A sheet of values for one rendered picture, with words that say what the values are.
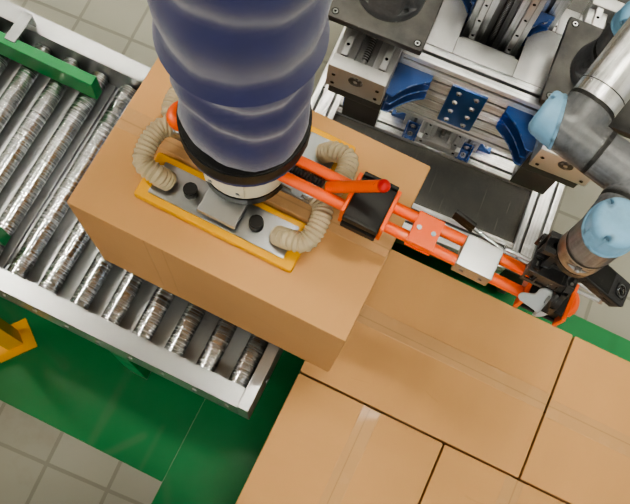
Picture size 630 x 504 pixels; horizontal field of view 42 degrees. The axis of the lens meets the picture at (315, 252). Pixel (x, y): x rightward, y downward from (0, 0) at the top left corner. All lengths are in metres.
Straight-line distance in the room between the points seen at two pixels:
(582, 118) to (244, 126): 0.48
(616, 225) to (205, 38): 0.60
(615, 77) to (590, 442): 1.16
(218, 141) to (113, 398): 1.50
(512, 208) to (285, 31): 1.75
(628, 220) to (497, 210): 1.45
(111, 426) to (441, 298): 1.10
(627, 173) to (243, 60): 0.57
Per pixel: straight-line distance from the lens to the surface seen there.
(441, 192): 2.59
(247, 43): 0.97
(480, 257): 1.46
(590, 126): 1.24
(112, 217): 1.61
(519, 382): 2.15
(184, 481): 2.58
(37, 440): 2.67
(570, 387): 2.19
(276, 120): 1.20
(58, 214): 2.21
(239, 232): 1.55
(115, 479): 2.61
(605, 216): 1.18
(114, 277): 2.19
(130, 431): 2.61
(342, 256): 1.57
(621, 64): 1.27
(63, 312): 2.08
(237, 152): 1.27
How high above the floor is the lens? 2.58
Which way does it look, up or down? 73 degrees down
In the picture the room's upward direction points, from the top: 13 degrees clockwise
